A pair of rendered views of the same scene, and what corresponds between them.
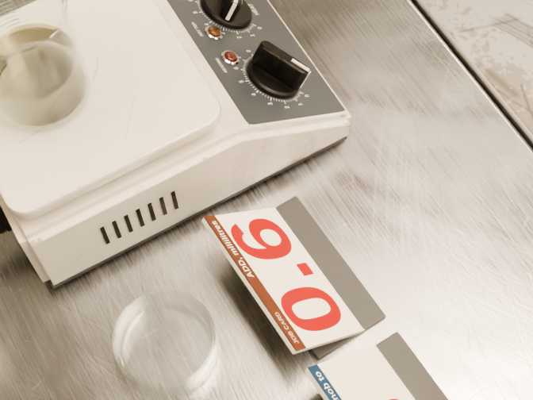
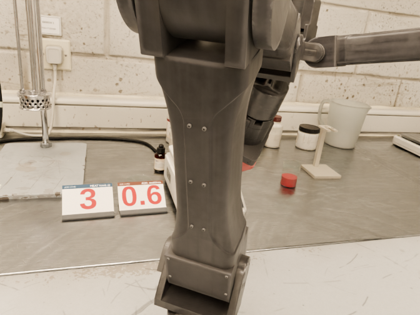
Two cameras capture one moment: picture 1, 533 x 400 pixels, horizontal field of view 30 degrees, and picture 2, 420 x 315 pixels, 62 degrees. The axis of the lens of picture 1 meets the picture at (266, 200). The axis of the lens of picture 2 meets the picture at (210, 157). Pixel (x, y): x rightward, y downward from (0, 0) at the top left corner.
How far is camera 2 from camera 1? 0.75 m
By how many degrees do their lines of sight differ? 75
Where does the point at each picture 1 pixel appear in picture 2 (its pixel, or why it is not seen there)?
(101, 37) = not seen: hidden behind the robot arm
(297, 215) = (160, 209)
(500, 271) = (116, 239)
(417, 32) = not seen: hidden behind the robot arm
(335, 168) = (172, 220)
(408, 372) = (101, 213)
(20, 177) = not seen: hidden behind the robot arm
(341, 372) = (107, 192)
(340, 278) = (137, 210)
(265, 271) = (143, 188)
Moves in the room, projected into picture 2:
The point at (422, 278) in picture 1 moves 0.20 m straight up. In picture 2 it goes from (126, 224) to (129, 116)
